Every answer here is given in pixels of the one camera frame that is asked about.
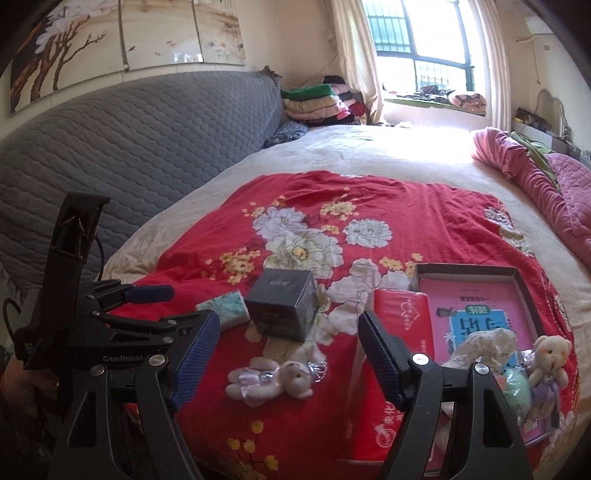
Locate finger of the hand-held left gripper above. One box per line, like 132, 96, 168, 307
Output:
87, 281, 177, 309
98, 309, 211, 350

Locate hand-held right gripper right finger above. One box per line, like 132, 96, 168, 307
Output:
358, 309, 533, 480

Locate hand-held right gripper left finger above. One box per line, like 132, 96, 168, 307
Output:
48, 309, 222, 480

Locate red tissue pack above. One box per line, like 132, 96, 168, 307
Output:
337, 288, 445, 472

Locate cream bear with silver crown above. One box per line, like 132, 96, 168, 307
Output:
225, 356, 329, 408

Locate shallow pink printed box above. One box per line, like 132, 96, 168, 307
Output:
413, 261, 572, 477

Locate green sponge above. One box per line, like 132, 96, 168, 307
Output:
501, 364, 533, 408

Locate cream bear with purple bow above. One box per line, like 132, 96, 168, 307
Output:
526, 334, 572, 431

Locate person's left hand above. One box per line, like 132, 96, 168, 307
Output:
0, 357, 62, 419

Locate green tissue pack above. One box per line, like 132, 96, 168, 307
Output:
194, 291, 251, 331

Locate dark glossy square box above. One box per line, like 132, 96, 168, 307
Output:
243, 270, 320, 343

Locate grey quilted headboard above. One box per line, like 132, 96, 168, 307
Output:
0, 71, 284, 297

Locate red floral blanket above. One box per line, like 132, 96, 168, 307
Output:
108, 170, 576, 480

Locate beige bed sheet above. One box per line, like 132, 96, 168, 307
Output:
102, 124, 591, 407

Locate dark patterned pillow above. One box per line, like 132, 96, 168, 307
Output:
263, 120, 310, 149

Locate pink quilt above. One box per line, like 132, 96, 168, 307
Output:
470, 126, 591, 269

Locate stack of folded clothes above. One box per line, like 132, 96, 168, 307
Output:
280, 74, 371, 128

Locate green windowsill mat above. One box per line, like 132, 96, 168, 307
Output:
383, 96, 486, 116

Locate green striped cloth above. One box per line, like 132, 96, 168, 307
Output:
510, 130, 563, 191

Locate dark clothes pile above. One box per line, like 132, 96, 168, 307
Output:
399, 84, 456, 100

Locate floral cushion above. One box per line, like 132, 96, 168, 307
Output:
447, 90, 489, 113

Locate dark printed box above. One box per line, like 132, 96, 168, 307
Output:
514, 106, 553, 135

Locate cream curtain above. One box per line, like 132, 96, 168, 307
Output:
468, 0, 514, 133
329, 0, 387, 126

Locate barred window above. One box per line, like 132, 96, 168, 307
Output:
362, 0, 479, 96

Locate white air conditioner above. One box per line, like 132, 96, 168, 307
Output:
523, 16, 556, 36

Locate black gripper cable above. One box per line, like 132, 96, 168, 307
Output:
2, 235, 106, 334

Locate floral wall painting panel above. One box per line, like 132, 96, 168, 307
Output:
8, 0, 126, 114
119, 0, 205, 73
191, 0, 249, 64

